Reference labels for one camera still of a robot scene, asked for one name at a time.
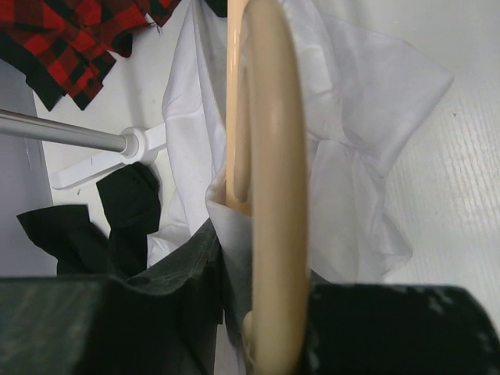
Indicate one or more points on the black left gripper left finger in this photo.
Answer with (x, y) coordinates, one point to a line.
(163, 321)

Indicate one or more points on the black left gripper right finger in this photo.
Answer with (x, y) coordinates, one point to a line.
(397, 329)

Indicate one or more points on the metal clothes rack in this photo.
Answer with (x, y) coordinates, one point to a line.
(132, 145)

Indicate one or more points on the red black plaid shirt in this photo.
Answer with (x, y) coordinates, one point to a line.
(67, 47)

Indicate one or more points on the beige plastic hanger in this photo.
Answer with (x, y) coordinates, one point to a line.
(266, 177)

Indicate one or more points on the white shirt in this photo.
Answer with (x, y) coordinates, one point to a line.
(364, 95)

